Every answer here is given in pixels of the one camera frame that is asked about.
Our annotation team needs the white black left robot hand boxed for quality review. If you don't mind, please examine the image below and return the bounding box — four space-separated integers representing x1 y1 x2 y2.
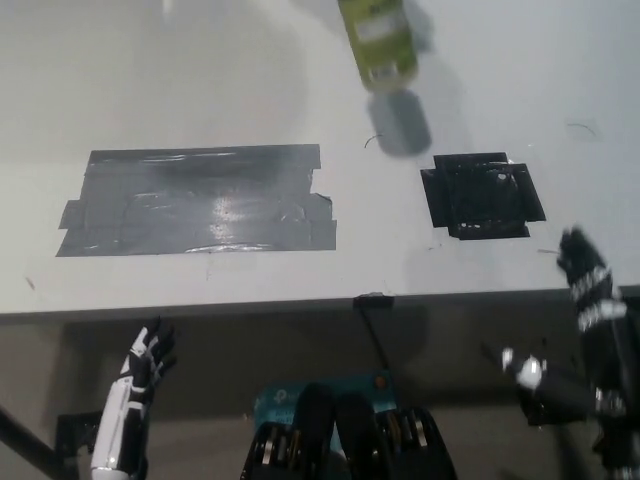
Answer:
88 316 179 474

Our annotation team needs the black floor tape patch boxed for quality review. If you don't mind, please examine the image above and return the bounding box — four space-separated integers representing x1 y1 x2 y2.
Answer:
55 410 105 454
517 387 596 427

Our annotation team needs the black tape square spot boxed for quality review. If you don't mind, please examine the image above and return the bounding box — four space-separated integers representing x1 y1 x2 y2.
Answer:
419 153 547 241

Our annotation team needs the large grey tape patch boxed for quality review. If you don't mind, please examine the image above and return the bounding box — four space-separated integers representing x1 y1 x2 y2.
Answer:
53 143 338 259

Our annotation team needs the thin black cable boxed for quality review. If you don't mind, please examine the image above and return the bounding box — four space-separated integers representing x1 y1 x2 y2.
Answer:
359 305 390 372

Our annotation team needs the green label spray bottle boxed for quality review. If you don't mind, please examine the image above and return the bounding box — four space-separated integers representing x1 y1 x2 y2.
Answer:
337 0 419 95

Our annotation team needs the teal router box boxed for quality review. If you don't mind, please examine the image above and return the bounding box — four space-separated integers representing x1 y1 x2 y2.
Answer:
253 369 399 444

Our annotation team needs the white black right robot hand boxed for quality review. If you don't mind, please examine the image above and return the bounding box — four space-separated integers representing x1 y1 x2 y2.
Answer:
501 225 640 441

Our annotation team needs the black metal table leg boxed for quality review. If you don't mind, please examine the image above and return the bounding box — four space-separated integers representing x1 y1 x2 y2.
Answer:
0 403 81 480

